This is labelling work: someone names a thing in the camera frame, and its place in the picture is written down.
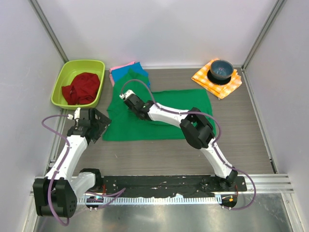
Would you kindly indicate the dark blue ceramic bowl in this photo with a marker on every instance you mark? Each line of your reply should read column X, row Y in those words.
column 220, row 64

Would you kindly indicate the blue t shirt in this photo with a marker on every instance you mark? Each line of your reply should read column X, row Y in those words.
column 120, row 72

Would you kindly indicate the black saucer plate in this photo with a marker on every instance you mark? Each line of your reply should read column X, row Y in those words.
column 219, row 81

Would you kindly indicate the green t shirt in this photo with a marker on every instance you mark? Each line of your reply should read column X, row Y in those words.
column 126, row 126

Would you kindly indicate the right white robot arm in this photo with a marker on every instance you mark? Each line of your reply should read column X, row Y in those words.
column 197, row 130

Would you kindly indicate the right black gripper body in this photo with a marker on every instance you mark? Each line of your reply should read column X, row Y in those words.
column 136, row 112

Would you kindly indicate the lime green plastic basin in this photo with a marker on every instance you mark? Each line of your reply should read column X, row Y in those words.
column 67, row 75

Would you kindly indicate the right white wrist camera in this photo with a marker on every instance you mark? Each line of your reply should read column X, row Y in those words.
column 125, row 95

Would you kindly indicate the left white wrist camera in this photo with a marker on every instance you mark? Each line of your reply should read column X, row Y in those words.
column 75, row 116

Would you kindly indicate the red t shirt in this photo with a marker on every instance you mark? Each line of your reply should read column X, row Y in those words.
column 82, row 90

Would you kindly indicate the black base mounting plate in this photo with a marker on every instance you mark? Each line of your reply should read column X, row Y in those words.
column 163, row 186

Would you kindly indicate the orange checkered cloth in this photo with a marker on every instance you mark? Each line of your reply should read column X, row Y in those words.
column 220, row 91

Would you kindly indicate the pink t shirt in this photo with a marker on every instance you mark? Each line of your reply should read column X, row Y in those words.
column 115, row 68

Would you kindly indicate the perforated metal rail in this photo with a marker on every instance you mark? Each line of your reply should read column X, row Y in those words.
column 178, row 199

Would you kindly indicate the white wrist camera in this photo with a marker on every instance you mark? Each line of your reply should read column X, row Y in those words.
column 75, row 116
column 125, row 95

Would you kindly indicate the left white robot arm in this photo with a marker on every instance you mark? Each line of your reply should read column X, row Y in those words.
column 57, row 193

